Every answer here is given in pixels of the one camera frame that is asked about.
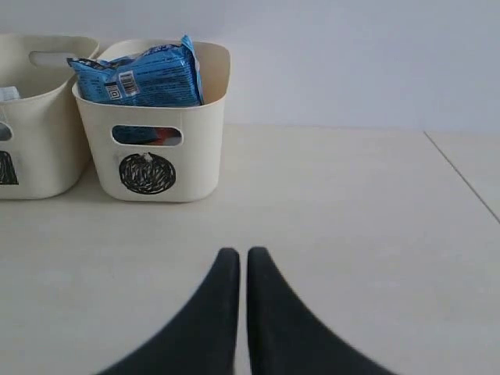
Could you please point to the orange noodle packet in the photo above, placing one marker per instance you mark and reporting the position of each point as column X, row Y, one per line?
column 167, row 136

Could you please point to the cream bin circle mark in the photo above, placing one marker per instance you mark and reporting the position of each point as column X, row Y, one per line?
column 183, row 172

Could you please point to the cream bin square mark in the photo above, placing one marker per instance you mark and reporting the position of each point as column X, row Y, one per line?
column 44, row 149

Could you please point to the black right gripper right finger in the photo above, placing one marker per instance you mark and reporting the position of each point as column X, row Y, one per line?
column 284, row 336

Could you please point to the blue noodle packet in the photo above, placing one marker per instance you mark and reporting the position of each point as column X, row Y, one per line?
column 162, row 76

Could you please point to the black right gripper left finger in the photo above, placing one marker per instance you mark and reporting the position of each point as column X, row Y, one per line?
column 201, row 337

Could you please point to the white blue milk carton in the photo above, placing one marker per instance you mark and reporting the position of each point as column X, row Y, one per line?
column 9, row 93

